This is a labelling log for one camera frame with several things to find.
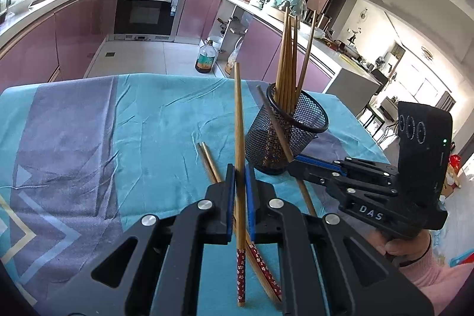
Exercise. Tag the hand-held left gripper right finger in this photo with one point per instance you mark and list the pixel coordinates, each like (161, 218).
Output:
(251, 205)

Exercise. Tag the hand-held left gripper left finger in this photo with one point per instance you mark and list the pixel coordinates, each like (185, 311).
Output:
(231, 205)

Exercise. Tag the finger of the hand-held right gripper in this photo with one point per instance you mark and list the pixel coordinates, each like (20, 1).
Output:
(311, 173)
(322, 161)

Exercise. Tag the wooden chopstick red floral end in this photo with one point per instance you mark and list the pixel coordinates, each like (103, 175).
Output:
(213, 160)
(276, 125)
(240, 116)
(208, 164)

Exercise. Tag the black mesh utensil holder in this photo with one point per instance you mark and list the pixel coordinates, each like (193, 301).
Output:
(255, 147)

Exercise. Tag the bunch of wooden chopsticks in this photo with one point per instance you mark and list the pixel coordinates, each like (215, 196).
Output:
(285, 60)

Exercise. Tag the person's right forearm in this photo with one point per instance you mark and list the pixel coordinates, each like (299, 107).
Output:
(437, 279)

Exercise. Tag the person's right hand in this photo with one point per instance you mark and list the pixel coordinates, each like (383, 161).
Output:
(400, 251)

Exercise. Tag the teal and grey tablecloth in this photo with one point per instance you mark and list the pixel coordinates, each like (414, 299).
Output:
(148, 116)

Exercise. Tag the clear plastic bag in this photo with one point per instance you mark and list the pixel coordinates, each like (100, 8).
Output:
(233, 53)

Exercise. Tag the cooking oil bottle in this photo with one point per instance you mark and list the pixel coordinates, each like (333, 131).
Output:
(205, 58)

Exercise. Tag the black built-in oven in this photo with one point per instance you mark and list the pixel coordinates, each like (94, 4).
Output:
(148, 8)

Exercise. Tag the purple kitchen cabinets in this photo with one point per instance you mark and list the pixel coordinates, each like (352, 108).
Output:
(74, 27)

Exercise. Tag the wall fan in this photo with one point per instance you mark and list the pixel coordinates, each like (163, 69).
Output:
(363, 15)

